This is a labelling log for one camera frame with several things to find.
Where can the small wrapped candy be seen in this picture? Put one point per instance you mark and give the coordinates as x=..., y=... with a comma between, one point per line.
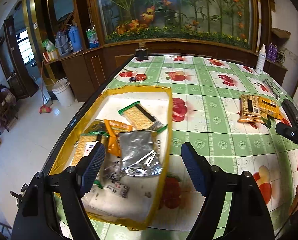
x=116, y=188

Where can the silver foil snack bag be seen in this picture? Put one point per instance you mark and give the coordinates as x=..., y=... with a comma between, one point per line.
x=139, y=154

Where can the large floral aquarium panel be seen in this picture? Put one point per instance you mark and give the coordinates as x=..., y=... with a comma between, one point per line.
x=231, y=22

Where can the small dark ink bottle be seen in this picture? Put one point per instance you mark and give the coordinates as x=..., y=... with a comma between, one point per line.
x=141, y=52

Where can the orange-edged cracker packet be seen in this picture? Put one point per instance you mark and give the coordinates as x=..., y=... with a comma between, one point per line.
x=249, y=109

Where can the white spray bottle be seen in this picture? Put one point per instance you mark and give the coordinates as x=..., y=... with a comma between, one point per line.
x=261, y=60

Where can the clear plastic water jug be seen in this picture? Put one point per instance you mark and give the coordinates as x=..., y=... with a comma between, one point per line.
x=62, y=44

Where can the orange snack packet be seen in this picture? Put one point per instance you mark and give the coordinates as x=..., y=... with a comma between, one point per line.
x=269, y=107

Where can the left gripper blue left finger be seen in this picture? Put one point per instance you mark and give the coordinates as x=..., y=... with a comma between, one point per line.
x=88, y=168

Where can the black textured glasses case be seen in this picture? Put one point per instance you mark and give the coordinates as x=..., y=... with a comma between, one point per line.
x=291, y=112

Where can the purple bottles on shelf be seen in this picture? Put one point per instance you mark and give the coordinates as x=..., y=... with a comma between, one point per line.
x=272, y=52

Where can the blue thermos jug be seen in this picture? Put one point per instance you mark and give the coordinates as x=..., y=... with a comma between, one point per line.
x=75, y=39

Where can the green-label plastic bottle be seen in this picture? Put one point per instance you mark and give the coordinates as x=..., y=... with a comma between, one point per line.
x=92, y=37

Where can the green cracker packet with barcode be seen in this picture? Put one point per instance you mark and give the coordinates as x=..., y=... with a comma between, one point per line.
x=141, y=119

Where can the red broom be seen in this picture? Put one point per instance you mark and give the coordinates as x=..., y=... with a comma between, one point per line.
x=46, y=104

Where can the small orange snack sachet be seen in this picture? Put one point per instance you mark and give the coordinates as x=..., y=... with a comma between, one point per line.
x=114, y=128

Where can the red bottle cap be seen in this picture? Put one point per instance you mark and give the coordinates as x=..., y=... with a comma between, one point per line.
x=141, y=77

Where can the black eyeglasses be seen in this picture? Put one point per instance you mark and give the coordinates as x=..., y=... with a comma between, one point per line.
x=273, y=89

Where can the white plastic bucket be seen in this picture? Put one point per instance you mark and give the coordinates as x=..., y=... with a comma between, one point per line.
x=63, y=92

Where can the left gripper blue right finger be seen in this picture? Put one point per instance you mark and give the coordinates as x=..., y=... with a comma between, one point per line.
x=197, y=167

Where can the yellow cardboard tray box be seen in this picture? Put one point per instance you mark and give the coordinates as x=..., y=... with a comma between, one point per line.
x=136, y=212

